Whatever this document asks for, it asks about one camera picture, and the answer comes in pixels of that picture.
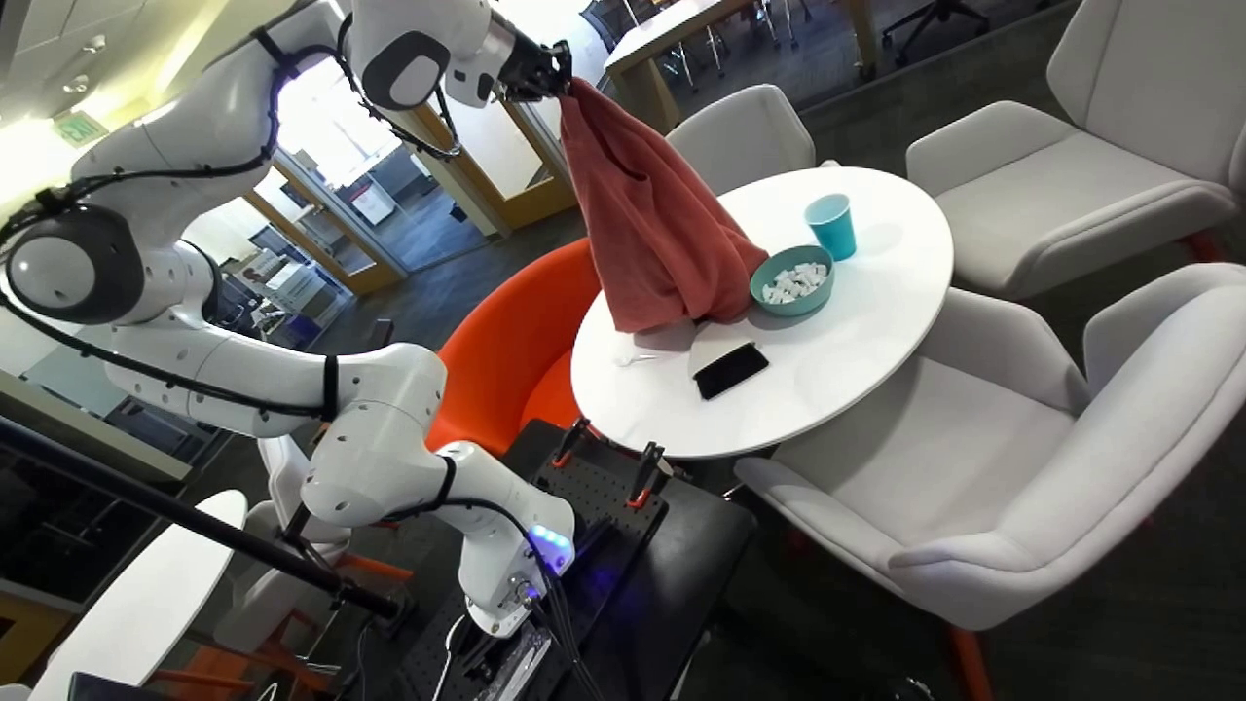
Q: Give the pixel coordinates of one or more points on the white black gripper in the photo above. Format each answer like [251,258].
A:
[537,72]

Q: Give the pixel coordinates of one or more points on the red shirt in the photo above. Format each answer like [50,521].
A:
[661,240]

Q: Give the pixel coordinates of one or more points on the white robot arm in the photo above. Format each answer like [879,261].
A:
[106,267]

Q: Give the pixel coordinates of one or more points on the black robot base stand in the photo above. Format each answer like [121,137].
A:
[640,589]

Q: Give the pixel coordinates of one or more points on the light grey chair behind table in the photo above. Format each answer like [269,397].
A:
[746,137]

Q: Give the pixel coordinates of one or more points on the orange chair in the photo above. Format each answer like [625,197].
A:
[507,358]

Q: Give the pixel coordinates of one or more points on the teal bowl with white pieces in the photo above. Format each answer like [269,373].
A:
[791,280]

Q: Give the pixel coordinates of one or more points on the teal plastic cup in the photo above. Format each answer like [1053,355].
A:
[832,223]

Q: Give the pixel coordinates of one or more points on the white round table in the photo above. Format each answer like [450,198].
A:
[881,306]

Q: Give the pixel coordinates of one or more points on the light grey armchair near right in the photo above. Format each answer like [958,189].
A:
[1000,464]

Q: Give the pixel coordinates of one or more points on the light grey armchair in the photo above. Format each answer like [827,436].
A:
[1145,150]
[1000,464]

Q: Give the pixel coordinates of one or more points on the light grey armchair far right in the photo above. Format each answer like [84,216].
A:
[1145,150]

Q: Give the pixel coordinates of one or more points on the white table lower left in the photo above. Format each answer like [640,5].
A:
[145,607]

